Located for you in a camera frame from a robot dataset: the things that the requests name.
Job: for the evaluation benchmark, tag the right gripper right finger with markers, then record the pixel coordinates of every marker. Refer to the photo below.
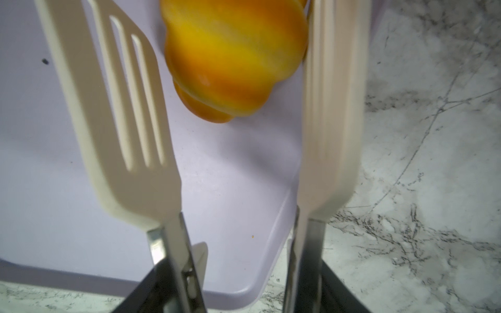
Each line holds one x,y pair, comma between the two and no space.
336,297

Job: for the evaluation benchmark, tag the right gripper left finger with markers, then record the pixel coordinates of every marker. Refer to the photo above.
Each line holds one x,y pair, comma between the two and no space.
152,293

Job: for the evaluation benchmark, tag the steel tongs with white tips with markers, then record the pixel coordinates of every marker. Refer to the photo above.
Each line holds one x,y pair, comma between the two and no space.
117,107

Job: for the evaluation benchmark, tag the lilac plastic tray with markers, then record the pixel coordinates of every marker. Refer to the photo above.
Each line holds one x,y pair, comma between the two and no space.
239,180

